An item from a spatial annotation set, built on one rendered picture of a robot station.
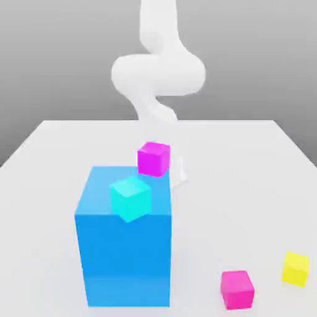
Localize small magenta cube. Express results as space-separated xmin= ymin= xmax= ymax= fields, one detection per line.
xmin=137 ymin=141 xmax=172 ymax=178

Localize small cyan cube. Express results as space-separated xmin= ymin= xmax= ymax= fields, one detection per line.
xmin=109 ymin=176 xmax=152 ymax=224

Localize small pink cube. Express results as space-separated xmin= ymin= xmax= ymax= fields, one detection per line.
xmin=220 ymin=270 xmax=255 ymax=311

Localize small yellow cube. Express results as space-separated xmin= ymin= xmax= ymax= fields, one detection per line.
xmin=281 ymin=251 xmax=311 ymax=289

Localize large blue box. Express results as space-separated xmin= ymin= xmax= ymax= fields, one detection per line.
xmin=74 ymin=165 xmax=172 ymax=308

